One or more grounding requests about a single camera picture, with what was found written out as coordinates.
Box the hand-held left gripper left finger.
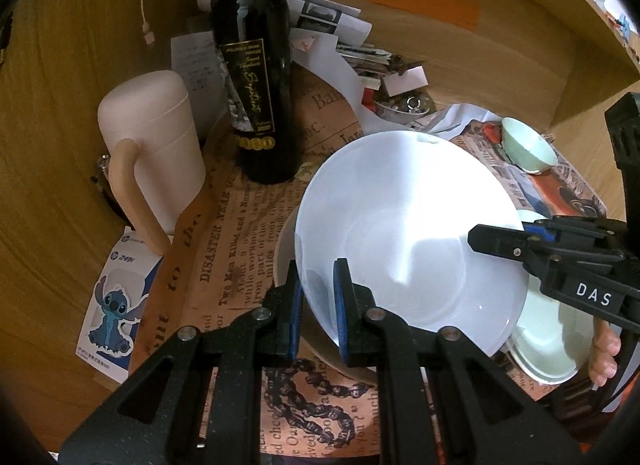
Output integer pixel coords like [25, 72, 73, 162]
[57, 260, 305, 465]

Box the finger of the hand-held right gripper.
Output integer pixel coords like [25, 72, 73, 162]
[468, 222, 556, 266]

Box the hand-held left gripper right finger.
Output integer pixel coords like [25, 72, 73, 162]
[332, 257, 583, 465]

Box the pale green plate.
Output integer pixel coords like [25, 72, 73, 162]
[505, 209, 596, 386]

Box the white bowl with black spots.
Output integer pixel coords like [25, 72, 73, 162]
[294, 130, 528, 358]

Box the person's right hand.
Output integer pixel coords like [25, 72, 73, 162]
[589, 319, 622, 387]

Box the car print paper page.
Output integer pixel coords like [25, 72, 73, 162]
[435, 105, 608, 218]

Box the newspaper print tablecloth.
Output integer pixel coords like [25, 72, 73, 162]
[130, 60, 608, 465]

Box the small pale green bowl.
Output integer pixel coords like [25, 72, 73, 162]
[501, 116, 557, 174]

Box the white bowl of trinkets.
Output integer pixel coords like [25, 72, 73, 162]
[372, 90, 436, 121]

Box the dark wine bottle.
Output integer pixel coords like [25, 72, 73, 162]
[209, 0, 303, 186]

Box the blue cartoon sticker card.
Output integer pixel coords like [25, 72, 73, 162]
[75, 228, 166, 386]

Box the white card box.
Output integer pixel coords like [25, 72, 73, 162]
[382, 65, 429, 96]

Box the wooden shelf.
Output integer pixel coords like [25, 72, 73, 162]
[520, 0, 640, 131]

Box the white paper sheet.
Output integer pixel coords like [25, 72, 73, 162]
[290, 28, 386, 136]

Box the orange sticky note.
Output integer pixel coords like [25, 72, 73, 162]
[369, 0, 481, 33]

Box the handwritten white note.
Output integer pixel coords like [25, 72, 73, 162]
[170, 31, 226, 96]

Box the stack of books and papers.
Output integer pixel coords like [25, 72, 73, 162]
[192, 0, 426, 91]

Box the white mug with beige handle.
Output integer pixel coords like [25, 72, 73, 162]
[97, 71, 208, 257]

